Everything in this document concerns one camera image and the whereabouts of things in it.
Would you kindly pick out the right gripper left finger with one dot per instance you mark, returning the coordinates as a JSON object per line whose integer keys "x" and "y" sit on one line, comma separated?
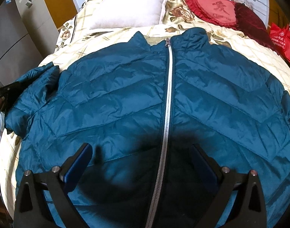
{"x": 31, "y": 209}

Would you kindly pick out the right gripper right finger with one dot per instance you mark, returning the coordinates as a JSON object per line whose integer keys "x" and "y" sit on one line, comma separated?
{"x": 248, "y": 210}

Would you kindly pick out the teal quilted down jacket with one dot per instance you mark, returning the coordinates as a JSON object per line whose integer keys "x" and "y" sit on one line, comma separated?
{"x": 145, "y": 109}

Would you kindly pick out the grey refrigerator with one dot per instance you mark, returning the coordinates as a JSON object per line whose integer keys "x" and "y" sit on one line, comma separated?
{"x": 18, "y": 53}

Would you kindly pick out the floral cream bed quilt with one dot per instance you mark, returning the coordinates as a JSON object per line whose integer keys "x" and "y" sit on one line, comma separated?
{"x": 77, "y": 39}

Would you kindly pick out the white pillow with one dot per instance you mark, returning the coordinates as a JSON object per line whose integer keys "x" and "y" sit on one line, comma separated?
{"x": 128, "y": 13}

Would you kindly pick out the red plastic shopping bag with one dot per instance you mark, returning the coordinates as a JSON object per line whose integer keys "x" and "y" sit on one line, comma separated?
{"x": 281, "y": 39}

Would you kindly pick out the dark red velvet cushion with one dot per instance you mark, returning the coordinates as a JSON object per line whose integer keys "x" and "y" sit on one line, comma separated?
{"x": 252, "y": 26}

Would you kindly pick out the red heart-shaped cushion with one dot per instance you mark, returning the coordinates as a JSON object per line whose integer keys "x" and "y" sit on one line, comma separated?
{"x": 217, "y": 12}

